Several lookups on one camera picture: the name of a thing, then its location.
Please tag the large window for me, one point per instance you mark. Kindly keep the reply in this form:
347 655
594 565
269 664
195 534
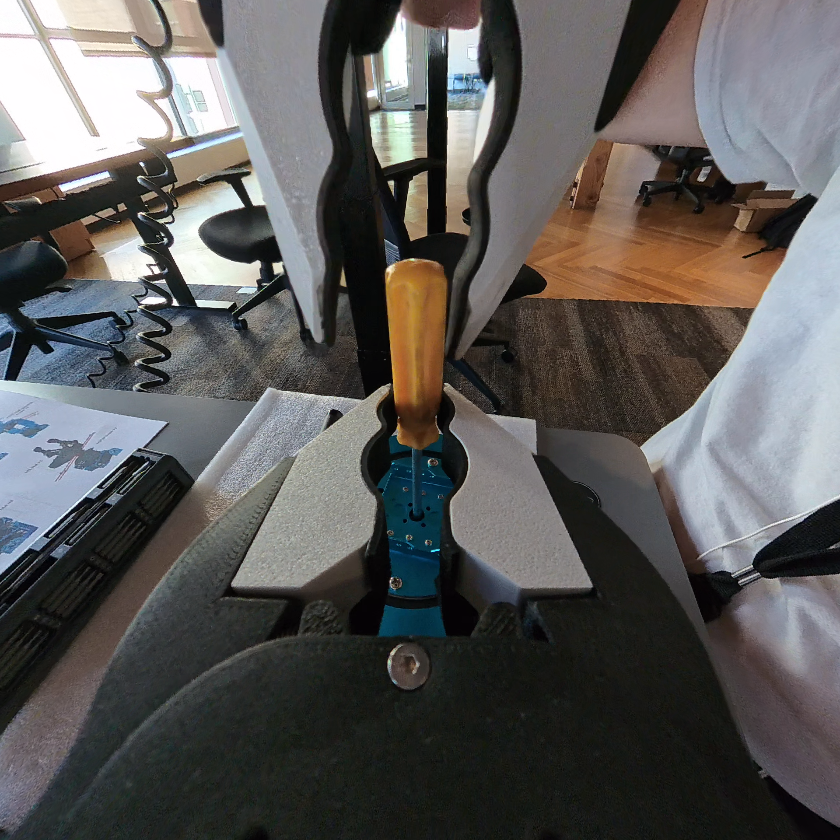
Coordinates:
65 85

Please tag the black metal frame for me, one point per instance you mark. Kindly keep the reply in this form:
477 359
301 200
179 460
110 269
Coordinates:
367 262

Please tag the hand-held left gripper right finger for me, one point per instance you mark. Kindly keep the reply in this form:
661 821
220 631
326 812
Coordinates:
518 518

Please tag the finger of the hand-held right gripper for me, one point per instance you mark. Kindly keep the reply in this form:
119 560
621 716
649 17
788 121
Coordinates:
275 131
558 98

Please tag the black armless office chair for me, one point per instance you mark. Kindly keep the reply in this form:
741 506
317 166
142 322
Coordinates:
26 266

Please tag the printed instruction sheet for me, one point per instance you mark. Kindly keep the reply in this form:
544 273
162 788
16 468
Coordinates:
65 446

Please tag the black screwdriver bit case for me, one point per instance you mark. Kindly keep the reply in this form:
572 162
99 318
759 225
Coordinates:
98 538

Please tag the dark mesh office chair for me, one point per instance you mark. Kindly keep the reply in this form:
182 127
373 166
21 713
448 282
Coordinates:
682 164

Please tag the wooden pillar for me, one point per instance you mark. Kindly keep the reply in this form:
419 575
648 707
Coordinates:
594 174

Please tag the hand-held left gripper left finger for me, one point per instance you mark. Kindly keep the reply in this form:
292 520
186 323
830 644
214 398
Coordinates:
308 518

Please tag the person's right forearm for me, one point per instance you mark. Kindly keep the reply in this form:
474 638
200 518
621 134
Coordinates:
656 98

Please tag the wooden table with black legs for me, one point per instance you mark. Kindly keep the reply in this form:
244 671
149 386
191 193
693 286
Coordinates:
79 164

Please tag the blue toy robot arm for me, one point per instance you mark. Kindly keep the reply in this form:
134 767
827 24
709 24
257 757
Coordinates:
410 590

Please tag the white shirt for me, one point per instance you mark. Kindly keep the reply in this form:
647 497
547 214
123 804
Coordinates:
774 394

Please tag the black office chair with armrests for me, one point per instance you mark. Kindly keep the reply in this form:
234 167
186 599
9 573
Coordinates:
525 282
236 233

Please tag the beige window blind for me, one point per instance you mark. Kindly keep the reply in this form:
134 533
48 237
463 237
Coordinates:
105 43

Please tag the round black desk button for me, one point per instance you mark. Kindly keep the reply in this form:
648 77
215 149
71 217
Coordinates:
586 493

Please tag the grey desk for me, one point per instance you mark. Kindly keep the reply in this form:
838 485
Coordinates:
203 420

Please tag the person's right hand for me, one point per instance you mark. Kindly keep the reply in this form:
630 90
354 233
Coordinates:
439 13

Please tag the black precision screwdriver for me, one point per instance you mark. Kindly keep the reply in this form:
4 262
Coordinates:
333 417

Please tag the open cardboard box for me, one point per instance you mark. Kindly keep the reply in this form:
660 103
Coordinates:
761 213

